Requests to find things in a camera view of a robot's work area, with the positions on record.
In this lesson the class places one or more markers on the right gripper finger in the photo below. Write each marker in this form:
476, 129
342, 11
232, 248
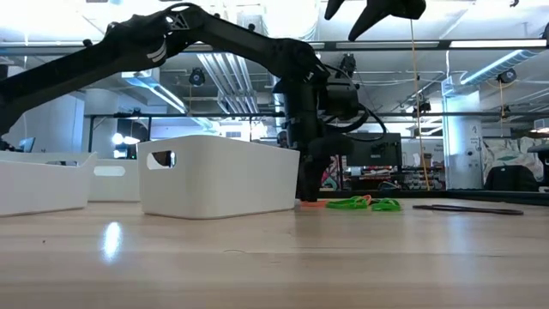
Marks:
334, 8
371, 15

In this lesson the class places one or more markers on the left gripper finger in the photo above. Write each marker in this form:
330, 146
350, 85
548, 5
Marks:
311, 180

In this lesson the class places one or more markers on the green rubber band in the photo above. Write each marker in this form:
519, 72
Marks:
347, 204
386, 206

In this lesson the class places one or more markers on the white plastic basket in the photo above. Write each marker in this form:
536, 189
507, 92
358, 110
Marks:
223, 180
113, 184
43, 189

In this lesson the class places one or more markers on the dark brown rubber band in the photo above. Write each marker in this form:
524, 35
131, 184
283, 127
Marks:
467, 209

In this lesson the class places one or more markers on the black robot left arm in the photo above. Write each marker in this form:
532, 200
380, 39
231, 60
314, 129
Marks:
236, 38

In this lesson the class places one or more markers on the person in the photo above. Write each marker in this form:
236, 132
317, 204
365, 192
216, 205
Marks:
281, 138

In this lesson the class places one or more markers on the black computer monitor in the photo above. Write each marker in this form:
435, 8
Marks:
373, 150

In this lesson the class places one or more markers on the cluttered storage shelf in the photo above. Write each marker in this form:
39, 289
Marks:
412, 178

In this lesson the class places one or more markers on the white round column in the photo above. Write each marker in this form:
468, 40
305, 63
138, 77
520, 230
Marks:
461, 141

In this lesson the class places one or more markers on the white green patterned cloth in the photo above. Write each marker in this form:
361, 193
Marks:
510, 152

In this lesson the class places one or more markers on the black office chair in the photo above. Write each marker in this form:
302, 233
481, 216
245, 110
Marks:
510, 178

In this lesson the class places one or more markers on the small distant monitor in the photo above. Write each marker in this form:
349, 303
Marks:
26, 144

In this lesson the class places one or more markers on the colourful wall mural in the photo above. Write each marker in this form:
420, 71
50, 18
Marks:
332, 176

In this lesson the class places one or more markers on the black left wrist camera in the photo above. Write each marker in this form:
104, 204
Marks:
343, 101

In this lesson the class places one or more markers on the black overhead rail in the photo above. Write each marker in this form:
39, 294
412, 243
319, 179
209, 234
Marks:
444, 44

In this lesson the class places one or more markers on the black ceiling camera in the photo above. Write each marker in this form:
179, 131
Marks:
422, 107
507, 76
348, 64
197, 77

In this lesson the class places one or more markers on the black horizontal rail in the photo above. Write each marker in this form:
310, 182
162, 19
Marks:
223, 115

